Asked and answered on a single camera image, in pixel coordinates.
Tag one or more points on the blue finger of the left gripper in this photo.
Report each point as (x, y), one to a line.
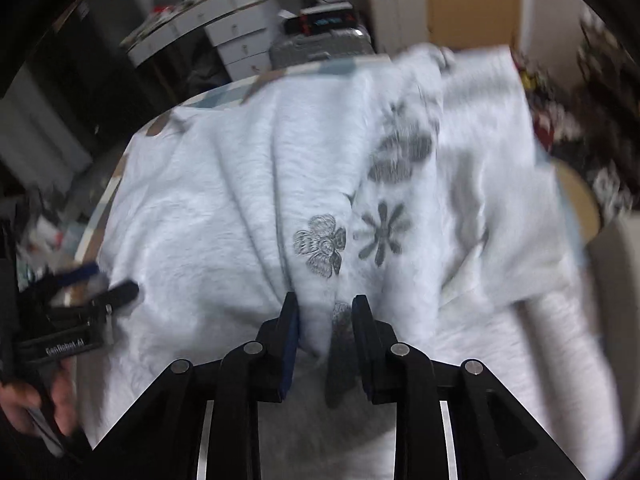
(114, 298)
(81, 274)

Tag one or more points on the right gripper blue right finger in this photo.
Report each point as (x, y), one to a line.
(452, 421)

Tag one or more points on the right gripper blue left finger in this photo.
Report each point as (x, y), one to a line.
(202, 420)

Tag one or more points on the light grey hoodie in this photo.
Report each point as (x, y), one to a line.
(416, 183)

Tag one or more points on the person's left hand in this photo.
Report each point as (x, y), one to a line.
(18, 398)

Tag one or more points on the checked bed sheet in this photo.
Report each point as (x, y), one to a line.
(230, 95)

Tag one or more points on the round yellow stool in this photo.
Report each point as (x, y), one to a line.
(581, 199)

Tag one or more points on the white drawer desk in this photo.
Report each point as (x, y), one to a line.
(241, 32)

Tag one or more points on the black red box on suitcase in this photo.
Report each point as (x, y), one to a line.
(320, 19)

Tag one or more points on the silver flat suitcase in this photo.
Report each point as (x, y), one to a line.
(338, 43)

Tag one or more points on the white upright suitcase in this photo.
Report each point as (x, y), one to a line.
(398, 24)

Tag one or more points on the wooden door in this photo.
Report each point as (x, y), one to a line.
(464, 24)

